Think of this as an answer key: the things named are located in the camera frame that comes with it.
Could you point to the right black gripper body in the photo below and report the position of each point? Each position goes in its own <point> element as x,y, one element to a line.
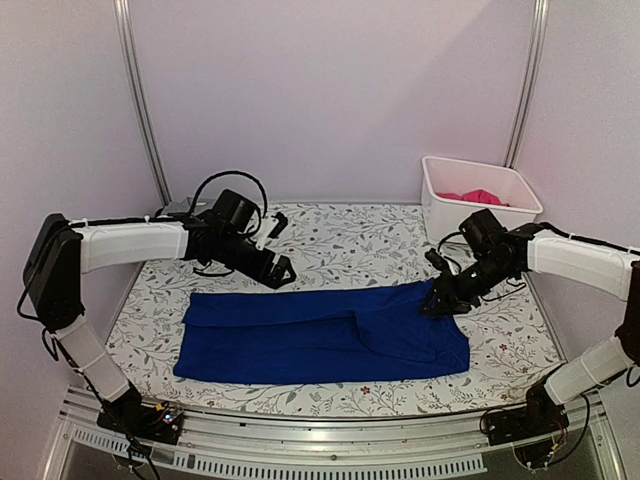
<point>465,295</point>

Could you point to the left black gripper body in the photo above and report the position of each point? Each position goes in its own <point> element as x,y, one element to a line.
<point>231,255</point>

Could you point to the grey shirt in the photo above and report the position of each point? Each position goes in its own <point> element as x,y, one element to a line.
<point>181,208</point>

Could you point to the blue t-shirt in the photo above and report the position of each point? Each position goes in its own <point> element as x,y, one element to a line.
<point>316,337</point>

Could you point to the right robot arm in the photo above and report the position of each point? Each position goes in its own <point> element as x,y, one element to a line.
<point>585,300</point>

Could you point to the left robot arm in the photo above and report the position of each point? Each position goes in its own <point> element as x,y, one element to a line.
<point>66,253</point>

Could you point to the white plastic laundry bin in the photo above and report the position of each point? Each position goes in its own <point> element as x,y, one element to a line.
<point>453,189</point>

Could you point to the pink garment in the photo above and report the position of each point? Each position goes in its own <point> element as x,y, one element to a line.
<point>478,196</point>

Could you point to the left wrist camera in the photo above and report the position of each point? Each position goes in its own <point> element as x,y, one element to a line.
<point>237,217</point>

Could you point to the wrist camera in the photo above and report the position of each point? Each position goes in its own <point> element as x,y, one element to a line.
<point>237,217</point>
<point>481,231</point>

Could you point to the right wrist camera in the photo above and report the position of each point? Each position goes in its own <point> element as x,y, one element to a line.
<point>481,231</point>

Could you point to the front aluminium rail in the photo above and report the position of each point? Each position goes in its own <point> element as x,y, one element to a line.
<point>236,445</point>

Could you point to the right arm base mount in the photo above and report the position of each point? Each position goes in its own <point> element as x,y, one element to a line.
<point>536,436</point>

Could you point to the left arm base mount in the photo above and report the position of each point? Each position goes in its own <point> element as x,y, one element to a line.
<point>161,422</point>

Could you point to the left aluminium frame post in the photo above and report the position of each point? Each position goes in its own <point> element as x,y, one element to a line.
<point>125,29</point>

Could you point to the aluminium frame post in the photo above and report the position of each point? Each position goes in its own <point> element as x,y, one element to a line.
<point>532,66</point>
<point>125,29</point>

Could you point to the right aluminium frame post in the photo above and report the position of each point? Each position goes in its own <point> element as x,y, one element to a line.
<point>532,66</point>

